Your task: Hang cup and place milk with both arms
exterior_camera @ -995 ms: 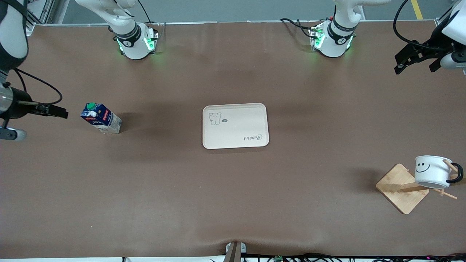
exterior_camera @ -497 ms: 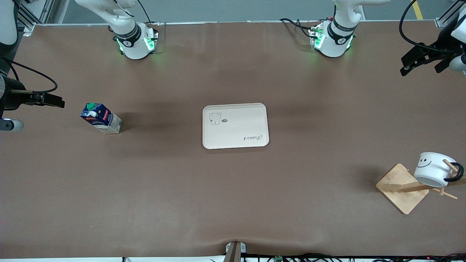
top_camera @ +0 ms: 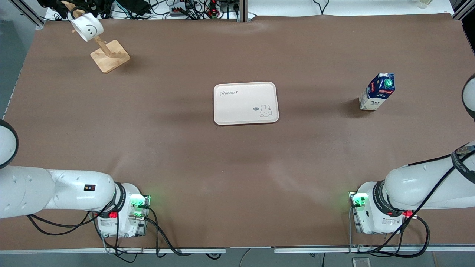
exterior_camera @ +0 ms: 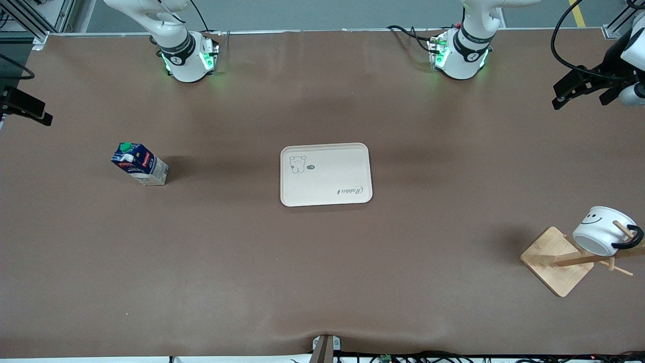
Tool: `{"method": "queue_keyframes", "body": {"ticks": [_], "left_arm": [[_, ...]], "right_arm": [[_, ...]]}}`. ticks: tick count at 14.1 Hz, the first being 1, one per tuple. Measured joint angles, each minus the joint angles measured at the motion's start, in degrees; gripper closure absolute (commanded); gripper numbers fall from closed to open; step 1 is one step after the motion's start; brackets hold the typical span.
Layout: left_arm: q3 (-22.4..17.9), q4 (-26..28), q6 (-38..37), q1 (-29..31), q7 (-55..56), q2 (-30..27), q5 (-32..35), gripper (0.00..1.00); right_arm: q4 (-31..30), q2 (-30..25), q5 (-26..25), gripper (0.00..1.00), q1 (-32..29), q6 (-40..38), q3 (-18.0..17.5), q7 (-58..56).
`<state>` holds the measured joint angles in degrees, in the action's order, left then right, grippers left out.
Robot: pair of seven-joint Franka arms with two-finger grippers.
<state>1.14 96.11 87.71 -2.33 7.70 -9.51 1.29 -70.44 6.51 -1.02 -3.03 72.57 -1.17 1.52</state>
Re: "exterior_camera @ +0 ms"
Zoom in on aluminium frame with black struts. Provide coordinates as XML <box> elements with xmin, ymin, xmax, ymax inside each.
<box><xmin>0</xmin><ymin>0</ymin><xmax>76</xmax><ymax>48</ymax></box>

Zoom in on camera stand post with clamp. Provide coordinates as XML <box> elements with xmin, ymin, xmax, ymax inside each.
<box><xmin>311</xmin><ymin>334</ymin><xmax>342</xmax><ymax>363</ymax></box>

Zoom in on beige plastic tray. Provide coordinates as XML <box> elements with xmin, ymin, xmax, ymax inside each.
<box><xmin>280</xmin><ymin>143</ymin><xmax>373</xmax><ymax>208</ymax></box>

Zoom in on black left arm base cables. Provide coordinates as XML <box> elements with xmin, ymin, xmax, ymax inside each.
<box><xmin>387</xmin><ymin>24</ymin><xmax>435</xmax><ymax>53</ymax></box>

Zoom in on wooden cup rack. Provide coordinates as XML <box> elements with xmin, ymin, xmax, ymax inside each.
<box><xmin>520</xmin><ymin>220</ymin><xmax>645</xmax><ymax>298</ymax></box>

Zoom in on aluminium corner frame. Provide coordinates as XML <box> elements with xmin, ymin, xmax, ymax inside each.
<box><xmin>602</xmin><ymin>5</ymin><xmax>635</xmax><ymax>40</ymax></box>

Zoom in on brown table mat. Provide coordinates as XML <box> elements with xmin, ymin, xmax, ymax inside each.
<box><xmin>0</xmin><ymin>29</ymin><xmax>645</xmax><ymax>359</ymax></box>

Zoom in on white smiley cup black handle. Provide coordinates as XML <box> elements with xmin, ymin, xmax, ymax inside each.
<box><xmin>572</xmin><ymin>206</ymin><xmax>644</xmax><ymax>257</ymax></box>

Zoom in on black right arm base cable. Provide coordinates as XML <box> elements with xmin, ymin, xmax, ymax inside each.
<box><xmin>187</xmin><ymin>0</ymin><xmax>230</xmax><ymax>48</ymax></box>

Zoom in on blue milk carton green cap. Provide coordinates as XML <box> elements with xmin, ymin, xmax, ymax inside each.
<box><xmin>111</xmin><ymin>142</ymin><xmax>169</xmax><ymax>187</ymax></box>

